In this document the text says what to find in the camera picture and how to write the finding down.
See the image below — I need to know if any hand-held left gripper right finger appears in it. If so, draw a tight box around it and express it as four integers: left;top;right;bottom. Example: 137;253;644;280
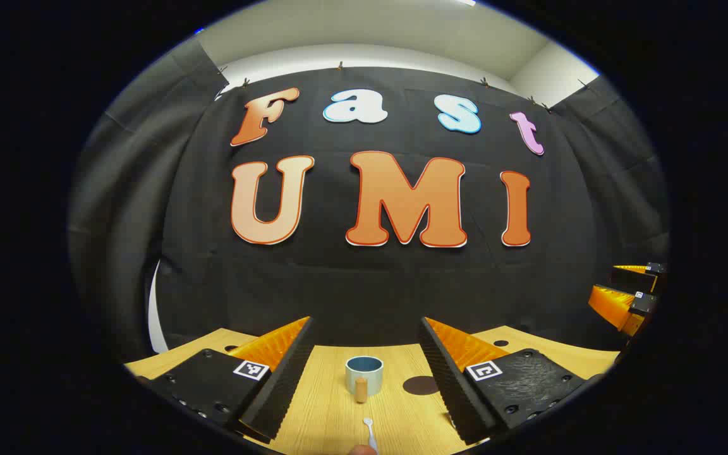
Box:
418;316;592;446

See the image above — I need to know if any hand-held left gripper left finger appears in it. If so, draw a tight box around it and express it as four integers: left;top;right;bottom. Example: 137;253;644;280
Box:
136;316;315;444

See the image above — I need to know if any dark round coaster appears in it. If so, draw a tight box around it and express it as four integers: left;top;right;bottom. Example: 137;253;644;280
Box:
403;375;440;396

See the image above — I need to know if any pale green cup wooden handle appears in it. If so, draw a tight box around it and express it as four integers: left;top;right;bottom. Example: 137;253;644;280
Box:
345;356;385;404

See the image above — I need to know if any wooden desktop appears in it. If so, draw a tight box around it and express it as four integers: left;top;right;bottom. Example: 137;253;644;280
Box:
124;325;621;455

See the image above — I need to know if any black backdrop cloth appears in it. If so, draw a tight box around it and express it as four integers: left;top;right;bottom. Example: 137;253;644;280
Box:
67;35;671;361

